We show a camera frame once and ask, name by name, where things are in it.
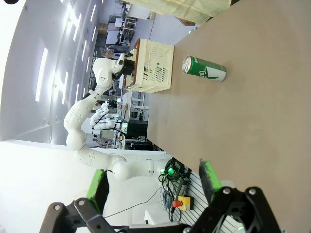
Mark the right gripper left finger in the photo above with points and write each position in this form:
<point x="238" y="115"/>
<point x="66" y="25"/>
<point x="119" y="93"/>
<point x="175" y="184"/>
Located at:
<point x="97" y="187"/>

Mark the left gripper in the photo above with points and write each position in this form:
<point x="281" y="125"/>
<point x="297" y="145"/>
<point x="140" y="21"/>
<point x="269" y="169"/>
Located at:
<point x="128" y="68"/>

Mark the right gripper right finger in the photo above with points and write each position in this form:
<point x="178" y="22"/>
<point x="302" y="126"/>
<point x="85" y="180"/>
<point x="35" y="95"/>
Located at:
<point x="209" y="179"/>

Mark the green drink can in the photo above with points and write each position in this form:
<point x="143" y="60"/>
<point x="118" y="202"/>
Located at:
<point x="159" y="71"/>
<point x="206" y="69"/>

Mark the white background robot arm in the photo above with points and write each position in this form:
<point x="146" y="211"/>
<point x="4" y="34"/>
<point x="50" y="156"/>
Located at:
<point x="102" y="116"/>

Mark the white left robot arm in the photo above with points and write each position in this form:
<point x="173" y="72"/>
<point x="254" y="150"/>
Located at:
<point x="75" y="116"/>

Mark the cream plastic shopping basket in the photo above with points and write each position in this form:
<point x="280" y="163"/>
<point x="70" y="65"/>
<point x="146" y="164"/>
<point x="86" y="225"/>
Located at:
<point x="158" y="58"/>

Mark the person's left hand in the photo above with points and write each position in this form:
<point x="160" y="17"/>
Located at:
<point x="188" y="23"/>

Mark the white slotted mounting plate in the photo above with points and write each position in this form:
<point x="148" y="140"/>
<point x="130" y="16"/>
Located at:
<point x="194" y="194"/>

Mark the yellow red emergency stop button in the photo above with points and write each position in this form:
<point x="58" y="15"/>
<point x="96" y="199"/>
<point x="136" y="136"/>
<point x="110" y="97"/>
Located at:
<point x="183" y="203"/>

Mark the ceiling light panel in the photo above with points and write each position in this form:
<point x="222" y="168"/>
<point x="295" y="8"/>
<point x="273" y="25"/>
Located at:
<point x="63" y="87"/>
<point x="41" y="75"/>

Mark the person in yellow shirt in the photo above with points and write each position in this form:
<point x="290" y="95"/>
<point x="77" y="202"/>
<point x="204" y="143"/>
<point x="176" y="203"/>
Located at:
<point x="182" y="9"/>

